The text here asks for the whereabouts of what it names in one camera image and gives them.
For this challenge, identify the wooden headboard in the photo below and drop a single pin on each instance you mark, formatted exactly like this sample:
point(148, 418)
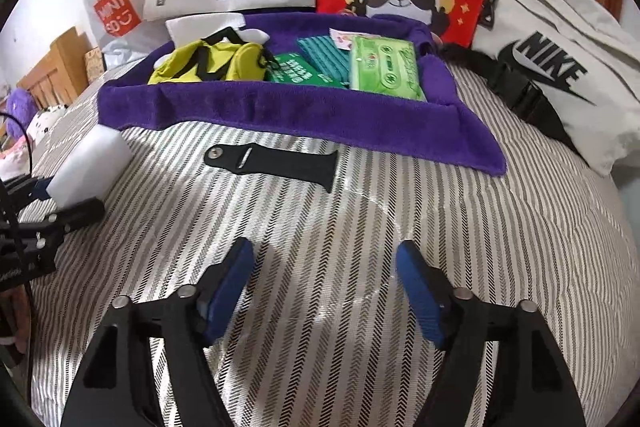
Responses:
point(55, 67)

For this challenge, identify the purple plush toy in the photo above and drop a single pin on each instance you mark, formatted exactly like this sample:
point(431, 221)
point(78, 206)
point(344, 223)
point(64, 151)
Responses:
point(20, 107)

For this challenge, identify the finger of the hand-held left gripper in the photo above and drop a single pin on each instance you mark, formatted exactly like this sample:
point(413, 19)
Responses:
point(42, 189)
point(75, 214)

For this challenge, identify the small white red packet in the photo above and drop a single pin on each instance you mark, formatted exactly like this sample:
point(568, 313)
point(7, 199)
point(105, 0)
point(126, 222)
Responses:
point(342, 38)

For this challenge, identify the floral white pillow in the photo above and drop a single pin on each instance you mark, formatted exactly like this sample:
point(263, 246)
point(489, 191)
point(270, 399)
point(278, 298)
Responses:
point(47, 119)

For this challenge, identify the purple towel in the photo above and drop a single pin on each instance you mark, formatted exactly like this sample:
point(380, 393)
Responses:
point(225, 107)

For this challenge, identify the striped bed sheet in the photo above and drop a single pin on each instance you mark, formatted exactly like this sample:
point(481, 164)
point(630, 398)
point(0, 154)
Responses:
point(350, 232)

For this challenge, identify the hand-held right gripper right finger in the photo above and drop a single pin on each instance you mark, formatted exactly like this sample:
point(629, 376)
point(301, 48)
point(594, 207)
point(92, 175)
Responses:
point(420, 297)

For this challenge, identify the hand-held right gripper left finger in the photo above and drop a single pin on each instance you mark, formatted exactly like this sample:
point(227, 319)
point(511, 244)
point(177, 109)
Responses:
point(227, 292)

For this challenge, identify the white tote bag black logo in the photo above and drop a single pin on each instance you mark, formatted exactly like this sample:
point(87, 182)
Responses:
point(550, 22)

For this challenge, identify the green wet wipes pack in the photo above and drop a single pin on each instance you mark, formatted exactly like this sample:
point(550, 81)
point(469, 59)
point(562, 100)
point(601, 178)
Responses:
point(385, 67)

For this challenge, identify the white sponge block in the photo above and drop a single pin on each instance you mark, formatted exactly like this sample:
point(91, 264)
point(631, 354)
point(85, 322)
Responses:
point(90, 167)

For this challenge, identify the dark green tissue packet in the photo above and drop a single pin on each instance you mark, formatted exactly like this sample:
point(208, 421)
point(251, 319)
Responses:
point(295, 69)

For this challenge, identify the yellow bag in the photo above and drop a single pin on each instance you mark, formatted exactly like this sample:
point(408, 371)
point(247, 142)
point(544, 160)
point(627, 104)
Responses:
point(220, 59)

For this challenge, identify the teal ribbed cloth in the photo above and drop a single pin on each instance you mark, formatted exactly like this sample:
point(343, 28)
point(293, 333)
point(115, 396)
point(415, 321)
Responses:
point(315, 49)

